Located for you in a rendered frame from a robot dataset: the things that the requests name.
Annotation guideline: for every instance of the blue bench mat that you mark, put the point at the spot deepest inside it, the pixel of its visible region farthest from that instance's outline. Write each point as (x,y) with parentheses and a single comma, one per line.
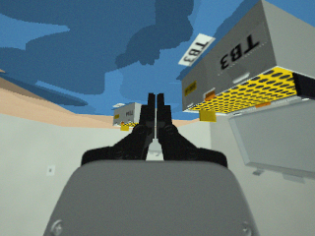
(88,55)

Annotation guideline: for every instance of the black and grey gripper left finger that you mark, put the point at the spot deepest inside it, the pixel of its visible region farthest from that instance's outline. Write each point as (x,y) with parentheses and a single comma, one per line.
(135,146)

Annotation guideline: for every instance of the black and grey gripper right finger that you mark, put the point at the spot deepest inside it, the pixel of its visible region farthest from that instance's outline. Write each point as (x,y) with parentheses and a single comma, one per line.
(174,146)

